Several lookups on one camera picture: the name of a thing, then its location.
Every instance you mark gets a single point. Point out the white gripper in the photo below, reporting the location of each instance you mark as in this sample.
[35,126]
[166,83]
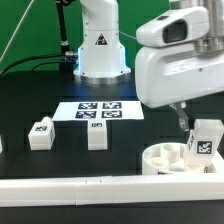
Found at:
[175,74]

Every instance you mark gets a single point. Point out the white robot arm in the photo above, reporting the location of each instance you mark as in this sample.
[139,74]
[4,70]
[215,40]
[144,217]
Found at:
[101,57]

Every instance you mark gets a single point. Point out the white marker sheet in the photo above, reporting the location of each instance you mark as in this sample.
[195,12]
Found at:
[110,110]

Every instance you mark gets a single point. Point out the white L-shaped fence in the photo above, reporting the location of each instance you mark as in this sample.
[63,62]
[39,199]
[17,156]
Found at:
[115,190]

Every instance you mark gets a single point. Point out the thin white rod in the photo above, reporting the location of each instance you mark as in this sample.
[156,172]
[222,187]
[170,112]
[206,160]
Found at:
[11,39]

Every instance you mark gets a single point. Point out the white part left edge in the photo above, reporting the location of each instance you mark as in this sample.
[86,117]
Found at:
[1,147]

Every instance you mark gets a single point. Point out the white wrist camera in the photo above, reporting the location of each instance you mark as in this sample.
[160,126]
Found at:
[174,27]

